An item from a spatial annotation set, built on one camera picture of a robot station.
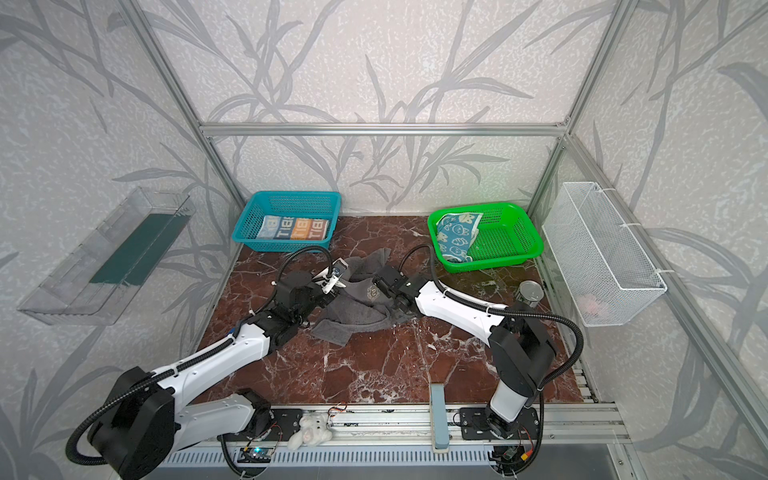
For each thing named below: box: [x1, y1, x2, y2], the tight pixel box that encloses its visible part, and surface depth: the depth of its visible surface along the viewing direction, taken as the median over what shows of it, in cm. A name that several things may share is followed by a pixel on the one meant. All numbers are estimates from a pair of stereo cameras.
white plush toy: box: [287, 412, 333, 450], surface depth 72 cm
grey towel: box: [312, 249, 412, 346], surface depth 88 cm
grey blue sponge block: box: [430, 383, 450, 450], surface depth 73 cm
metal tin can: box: [515, 280, 545, 308], surface depth 94 cm
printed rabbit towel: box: [257, 216, 330, 240], surface depth 118 cm
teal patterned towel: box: [436, 212, 484, 262], surface depth 114 cm
